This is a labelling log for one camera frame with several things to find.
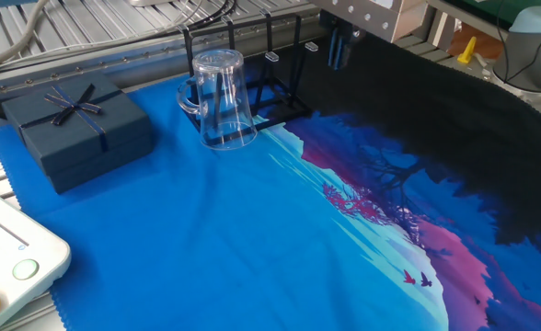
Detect thick grey cable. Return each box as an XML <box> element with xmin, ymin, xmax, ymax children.
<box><xmin>0</xmin><ymin>0</ymin><xmax>52</xmax><ymax>75</ymax></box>

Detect yellow plastic clamp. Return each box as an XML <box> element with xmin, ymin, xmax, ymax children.
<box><xmin>456</xmin><ymin>36</ymin><xmax>478</xmax><ymax>64</ymax></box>

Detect dark green table mat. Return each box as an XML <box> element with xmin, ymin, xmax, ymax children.
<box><xmin>452</xmin><ymin>0</ymin><xmax>536</xmax><ymax>27</ymax></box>

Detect silver Schunk gripper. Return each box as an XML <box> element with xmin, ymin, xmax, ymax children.
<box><xmin>310</xmin><ymin>0</ymin><xmax>428</xmax><ymax>72</ymax></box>

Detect dark blue ribboned gift box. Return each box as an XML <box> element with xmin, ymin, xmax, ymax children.
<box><xmin>1</xmin><ymin>71</ymin><xmax>156</xmax><ymax>195</ymax></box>

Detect short aluminium profile post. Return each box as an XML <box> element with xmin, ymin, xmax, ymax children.
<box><xmin>429</xmin><ymin>8</ymin><xmax>458</xmax><ymax>52</ymax></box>

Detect blue landscape print cloth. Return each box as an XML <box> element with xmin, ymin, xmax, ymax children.
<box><xmin>0</xmin><ymin>25</ymin><xmax>541</xmax><ymax>331</ymax></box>

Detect white teach pendant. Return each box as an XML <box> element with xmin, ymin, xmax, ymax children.
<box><xmin>0</xmin><ymin>181</ymin><xmax>73</xmax><ymax>331</ymax></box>

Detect black wire cup rack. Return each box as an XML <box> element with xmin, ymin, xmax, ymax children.
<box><xmin>178</xmin><ymin>8</ymin><xmax>320</xmax><ymax>149</ymax></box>

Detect clear plastic cup with handle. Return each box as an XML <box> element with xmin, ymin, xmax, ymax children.
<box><xmin>176</xmin><ymin>49</ymin><xmax>259</xmax><ymax>152</ymax></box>

